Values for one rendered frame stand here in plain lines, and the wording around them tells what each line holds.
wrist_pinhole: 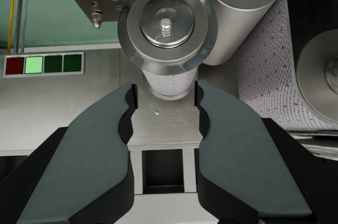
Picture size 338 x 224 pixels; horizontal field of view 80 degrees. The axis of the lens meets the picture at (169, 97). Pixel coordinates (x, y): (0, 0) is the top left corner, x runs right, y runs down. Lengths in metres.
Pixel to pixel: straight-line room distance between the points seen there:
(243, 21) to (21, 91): 0.65
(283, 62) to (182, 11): 0.17
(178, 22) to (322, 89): 0.22
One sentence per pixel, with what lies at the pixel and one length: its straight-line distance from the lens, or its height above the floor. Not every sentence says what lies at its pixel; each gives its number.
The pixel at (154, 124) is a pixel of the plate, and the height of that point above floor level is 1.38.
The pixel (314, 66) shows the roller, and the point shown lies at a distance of 0.36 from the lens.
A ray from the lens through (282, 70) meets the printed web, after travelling 0.36.
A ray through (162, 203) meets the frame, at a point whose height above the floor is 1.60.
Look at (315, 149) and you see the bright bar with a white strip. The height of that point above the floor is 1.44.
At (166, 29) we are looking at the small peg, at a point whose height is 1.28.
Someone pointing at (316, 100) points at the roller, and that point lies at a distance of 0.35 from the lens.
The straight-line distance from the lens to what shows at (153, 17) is 0.30.
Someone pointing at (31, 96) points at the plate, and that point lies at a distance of 0.75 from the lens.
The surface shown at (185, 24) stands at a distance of 0.29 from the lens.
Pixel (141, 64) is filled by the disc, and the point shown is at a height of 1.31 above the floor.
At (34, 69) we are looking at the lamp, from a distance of 0.75.
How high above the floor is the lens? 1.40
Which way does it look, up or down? 9 degrees down
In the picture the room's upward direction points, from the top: 178 degrees clockwise
